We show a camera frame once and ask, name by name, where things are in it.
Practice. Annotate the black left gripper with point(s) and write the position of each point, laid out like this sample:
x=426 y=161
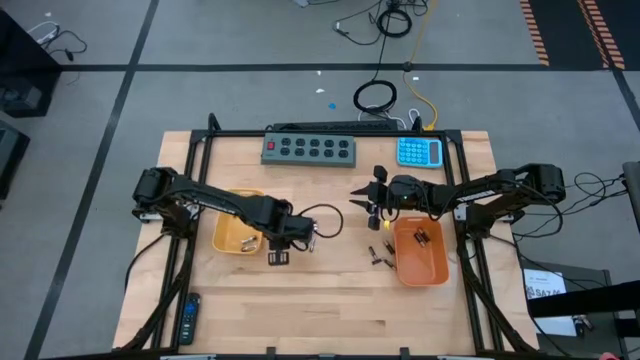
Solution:
x=282 y=235

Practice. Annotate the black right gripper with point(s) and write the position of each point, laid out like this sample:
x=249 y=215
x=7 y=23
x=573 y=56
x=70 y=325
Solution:
x=407 y=192

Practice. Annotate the silver Energizer AAA battery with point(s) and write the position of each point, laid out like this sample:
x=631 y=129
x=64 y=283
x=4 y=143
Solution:
x=248 y=240
x=312 y=243
x=248 y=248

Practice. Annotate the black copper-top AAA battery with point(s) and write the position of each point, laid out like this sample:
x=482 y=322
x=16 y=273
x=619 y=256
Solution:
x=425 y=235
x=372 y=252
x=376 y=261
x=390 y=264
x=418 y=238
x=389 y=246

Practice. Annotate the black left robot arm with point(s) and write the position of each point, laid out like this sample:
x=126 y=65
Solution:
x=225 y=200

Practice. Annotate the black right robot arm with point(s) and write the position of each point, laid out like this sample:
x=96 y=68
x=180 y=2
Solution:
x=475 y=192

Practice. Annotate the yellow plastic bin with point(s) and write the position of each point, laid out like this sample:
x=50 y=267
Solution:
x=230 y=232

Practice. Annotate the light blue calculator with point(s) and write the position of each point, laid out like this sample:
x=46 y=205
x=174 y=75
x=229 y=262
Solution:
x=419 y=152

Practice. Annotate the orange plastic bin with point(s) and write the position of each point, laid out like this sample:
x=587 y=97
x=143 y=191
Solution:
x=422 y=265

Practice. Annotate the grey metal power strip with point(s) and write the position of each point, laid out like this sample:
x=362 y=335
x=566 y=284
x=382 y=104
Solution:
x=307 y=150

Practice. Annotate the black plastic power strip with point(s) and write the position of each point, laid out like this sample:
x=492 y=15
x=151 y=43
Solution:
x=330 y=125

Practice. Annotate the black table clamp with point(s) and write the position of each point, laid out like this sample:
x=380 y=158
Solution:
x=405 y=353
x=270 y=353

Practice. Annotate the black remote control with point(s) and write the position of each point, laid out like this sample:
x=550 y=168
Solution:
x=189 y=320

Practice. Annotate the white paper label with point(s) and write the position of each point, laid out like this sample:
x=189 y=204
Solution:
x=542 y=282

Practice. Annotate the black cart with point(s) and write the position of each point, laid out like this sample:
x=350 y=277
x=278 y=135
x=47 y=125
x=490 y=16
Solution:
x=590 y=300

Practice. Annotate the grey equipment case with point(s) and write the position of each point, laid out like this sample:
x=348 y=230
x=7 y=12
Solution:
x=632 y=195

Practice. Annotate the red object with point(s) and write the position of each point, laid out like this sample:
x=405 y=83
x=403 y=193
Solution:
x=608 y=357

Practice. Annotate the black equipment box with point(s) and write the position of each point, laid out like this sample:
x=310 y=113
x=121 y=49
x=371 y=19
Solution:
x=10 y=155

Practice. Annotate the black cabinet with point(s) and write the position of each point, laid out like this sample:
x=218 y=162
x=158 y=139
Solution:
x=25 y=75

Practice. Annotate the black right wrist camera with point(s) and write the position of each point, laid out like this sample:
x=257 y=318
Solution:
x=386 y=199

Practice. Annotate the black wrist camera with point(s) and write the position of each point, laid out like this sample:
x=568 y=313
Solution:
x=386 y=199
x=306 y=226

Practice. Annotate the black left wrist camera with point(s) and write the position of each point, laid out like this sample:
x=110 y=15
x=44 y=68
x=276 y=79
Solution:
x=306 y=226

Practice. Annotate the black aluminium table frame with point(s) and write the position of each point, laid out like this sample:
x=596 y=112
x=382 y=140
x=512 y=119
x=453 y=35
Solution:
x=240 y=133

